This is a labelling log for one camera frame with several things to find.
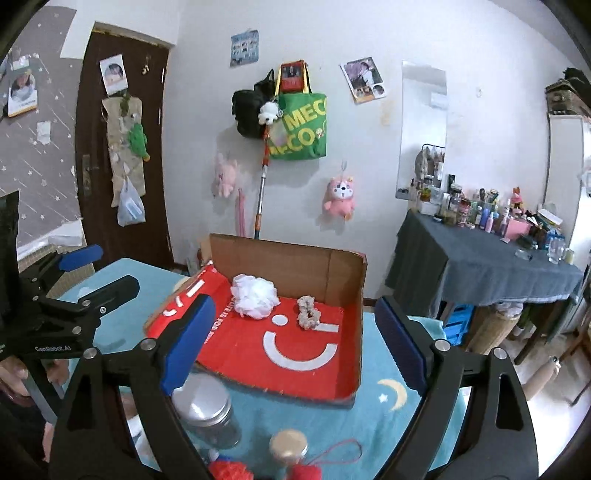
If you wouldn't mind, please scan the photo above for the small glass jar cork lid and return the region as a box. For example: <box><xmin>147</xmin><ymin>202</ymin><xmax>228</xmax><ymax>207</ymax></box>
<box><xmin>269</xmin><ymin>429</ymin><xmax>309</xmax><ymax>480</ymax></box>

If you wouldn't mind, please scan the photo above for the wall calendar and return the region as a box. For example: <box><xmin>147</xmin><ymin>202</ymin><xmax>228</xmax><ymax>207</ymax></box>
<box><xmin>7</xmin><ymin>69</ymin><xmax>38</xmax><ymax>118</ymax></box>

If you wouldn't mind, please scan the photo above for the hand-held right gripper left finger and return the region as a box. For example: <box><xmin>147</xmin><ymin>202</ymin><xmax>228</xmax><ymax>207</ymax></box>
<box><xmin>48</xmin><ymin>293</ymin><xmax>218</xmax><ymax>480</ymax></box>

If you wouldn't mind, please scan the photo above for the pink stick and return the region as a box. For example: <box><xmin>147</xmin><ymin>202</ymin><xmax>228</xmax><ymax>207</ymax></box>
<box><xmin>237</xmin><ymin>187</ymin><xmax>249</xmax><ymax>236</ymax></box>

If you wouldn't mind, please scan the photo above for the blue plastic crate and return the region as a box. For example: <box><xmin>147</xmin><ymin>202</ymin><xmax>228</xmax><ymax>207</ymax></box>
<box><xmin>443</xmin><ymin>305</ymin><xmax>476</xmax><ymax>347</ymax></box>

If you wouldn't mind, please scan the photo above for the blue wall poster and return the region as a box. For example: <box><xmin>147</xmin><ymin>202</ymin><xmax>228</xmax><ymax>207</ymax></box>
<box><xmin>229</xmin><ymin>30</ymin><xmax>259</xmax><ymax>68</ymax></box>

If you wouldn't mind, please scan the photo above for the photo wall poster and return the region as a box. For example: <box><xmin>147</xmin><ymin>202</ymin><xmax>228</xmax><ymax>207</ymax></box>
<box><xmin>341</xmin><ymin>56</ymin><xmax>387</xmax><ymax>104</ymax></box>

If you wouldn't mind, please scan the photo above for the black cloth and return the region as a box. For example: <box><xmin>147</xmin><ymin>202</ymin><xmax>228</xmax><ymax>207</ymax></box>
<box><xmin>562</xmin><ymin>67</ymin><xmax>591</xmax><ymax>88</ymax></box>

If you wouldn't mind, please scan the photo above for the pink bunny plush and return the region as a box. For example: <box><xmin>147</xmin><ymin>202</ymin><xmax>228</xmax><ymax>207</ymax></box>
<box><xmin>212</xmin><ymin>154</ymin><xmax>239</xmax><ymax>199</ymax></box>

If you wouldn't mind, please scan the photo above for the green tote bag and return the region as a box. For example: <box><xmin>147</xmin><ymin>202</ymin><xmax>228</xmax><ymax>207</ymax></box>
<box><xmin>269</xmin><ymin>92</ymin><xmax>328</xmax><ymax>161</ymax></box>

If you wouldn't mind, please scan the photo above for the brown door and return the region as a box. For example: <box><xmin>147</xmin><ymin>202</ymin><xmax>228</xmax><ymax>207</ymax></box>
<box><xmin>76</xmin><ymin>21</ymin><xmax>175</xmax><ymax>271</ymax></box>

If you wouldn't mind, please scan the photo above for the white refrigerator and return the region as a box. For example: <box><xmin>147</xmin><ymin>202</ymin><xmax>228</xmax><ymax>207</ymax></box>
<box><xmin>545</xmin><ymin>111</ymin><xmax>591</xmax><ymax>259</ymax></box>

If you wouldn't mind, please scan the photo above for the glass jar with metal lid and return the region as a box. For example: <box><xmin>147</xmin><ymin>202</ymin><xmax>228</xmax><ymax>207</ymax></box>
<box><xmin>172</xmin><ymin>373</ymin><xmax>242</xmax><ymax>450</ymax></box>

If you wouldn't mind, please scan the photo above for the green plush toy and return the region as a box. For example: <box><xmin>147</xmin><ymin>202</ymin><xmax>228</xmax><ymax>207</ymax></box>
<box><xmin>127</xmin><ymin>122</ymin><xmax>151</xmax><ymax>161</ymax></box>

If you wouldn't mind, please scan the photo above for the wall mirror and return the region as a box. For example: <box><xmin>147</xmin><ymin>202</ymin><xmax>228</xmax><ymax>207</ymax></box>
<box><xmin>396</xmin><ymin>61</ymin><xmax>448</xmax><ymax>201</ymax></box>

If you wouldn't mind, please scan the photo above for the red bag with yellow handles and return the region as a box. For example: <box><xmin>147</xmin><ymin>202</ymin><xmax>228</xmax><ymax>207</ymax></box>
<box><xmin>277</xmin><ymin>60</ymin><xmax>311</xmax><ymax>95</ymax></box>

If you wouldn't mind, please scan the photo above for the red pompom with cord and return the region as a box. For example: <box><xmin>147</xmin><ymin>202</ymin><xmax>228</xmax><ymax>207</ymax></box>
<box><xmin>288</xmin><ymin>438</ymin><xmax>363</xmax><ymax>480</ymax></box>

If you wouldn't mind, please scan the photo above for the person's left hand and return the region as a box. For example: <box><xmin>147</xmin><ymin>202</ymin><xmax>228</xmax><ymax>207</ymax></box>
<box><xmin>0</xmin><ymin>357</ymin><xmax>32</xmax><ymax>408</ymax></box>

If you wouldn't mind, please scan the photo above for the photo on door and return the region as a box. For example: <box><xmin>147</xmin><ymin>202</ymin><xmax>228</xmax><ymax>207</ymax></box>
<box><xmin>99</xmin><ymin>54</ymin><xmax>129</xmax><ymax>96</ymax></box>

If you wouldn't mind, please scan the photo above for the beige hanging cloth organizer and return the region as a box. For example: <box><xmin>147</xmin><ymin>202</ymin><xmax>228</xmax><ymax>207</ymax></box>
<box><xmin>102</xmin><ymin>95</ymin><xmax>147</xmax><ymax>208</ymax></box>

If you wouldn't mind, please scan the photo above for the wooden stool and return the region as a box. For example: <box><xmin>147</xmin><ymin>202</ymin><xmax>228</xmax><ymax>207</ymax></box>
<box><xmin>512</xmin><ymin>295</ymin><xmax>591</xmax><ymax>407</ymax></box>

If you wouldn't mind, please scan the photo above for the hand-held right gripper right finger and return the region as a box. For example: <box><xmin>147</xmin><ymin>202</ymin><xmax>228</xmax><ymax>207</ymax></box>
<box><xmin>374</xmin><ymin>296</ymin><xmax>542</xmax><ymax>480</ymax></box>

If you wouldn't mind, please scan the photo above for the black bag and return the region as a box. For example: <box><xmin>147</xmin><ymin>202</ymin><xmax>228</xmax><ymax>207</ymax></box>
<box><xmin>232</xmin><ymin>69</ymin><xmax>275</xmax><ymax>139</ymax></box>

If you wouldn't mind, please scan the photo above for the red mesh bath pouf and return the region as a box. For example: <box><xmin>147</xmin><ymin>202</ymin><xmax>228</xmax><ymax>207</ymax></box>
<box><xmin>208</xmin><ymin>457</ymin><xmax>254</xmax><ymax>480</ymax></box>

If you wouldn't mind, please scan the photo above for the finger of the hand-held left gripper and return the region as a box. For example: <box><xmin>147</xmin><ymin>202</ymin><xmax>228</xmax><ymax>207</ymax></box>
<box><xmin>19</xmin><ymin>244</ymin><xmax>105</xmax><ymax>288</ymax></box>
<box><xmin>38</xmin><ymin>274</ymin><xmax>140</xmax><ymax>313</ymax></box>

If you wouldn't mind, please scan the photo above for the red cardboard box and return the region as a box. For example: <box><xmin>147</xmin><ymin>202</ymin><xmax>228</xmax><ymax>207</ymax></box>
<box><xmin>145</xmin><ymin>233</ymin><xmax>368</xmax><ymax>409</ymax></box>

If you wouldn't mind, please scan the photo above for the clear plastic bag on door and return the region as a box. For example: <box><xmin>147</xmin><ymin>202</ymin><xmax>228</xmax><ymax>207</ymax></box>
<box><xmin>117</xmin><ymin>178</ymin><xmax>146</xmax><ymax>228</ymax></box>

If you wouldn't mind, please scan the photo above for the pink dog plush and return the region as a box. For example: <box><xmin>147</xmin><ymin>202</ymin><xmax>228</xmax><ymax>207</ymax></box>
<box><xmin>323</xmin><ymin>175</ymin><xmax>356</xmax><ymax>220</ymax></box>

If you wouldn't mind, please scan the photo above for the group of cosmetic bottles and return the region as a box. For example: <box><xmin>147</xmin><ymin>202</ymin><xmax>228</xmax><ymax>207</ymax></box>
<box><xmin>409</xmin><ymin>173</ymin><xmax>578</xmax><ymax>266</ymax></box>

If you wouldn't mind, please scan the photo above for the beige scrunchie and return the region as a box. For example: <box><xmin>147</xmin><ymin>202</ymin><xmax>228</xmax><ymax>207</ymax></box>
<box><xmin>297</xmin><ymin>295</ymin><xmax>322</xmax><ymax>330</ymax></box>

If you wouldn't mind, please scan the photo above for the table with grey cloth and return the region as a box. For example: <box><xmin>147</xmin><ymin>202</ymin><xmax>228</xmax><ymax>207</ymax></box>
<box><xmin>385</xmin><ymin>210</ymin><xmax>583</xmax><ymax>319</ymax></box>

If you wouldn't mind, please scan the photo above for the white mesh bath pouf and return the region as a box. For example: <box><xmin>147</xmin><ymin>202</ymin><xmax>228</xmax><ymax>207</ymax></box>
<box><xmin>230</xmin><ymin>274</ymin><xmax>279</xmax><ymax>319</ymax></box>

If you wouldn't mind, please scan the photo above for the patterned storage box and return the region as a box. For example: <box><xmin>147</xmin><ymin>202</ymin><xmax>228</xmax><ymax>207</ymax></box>
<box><xmin>545</xmin><ymin>78</ymin><xmax>591</xmax><ymax>116</ymax></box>

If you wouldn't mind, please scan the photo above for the mop handle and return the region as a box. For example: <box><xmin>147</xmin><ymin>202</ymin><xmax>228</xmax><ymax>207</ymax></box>
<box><xmin>253</xmin><ymin>127</ymin><xmax>271</xmax><ymax>241</ymax></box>

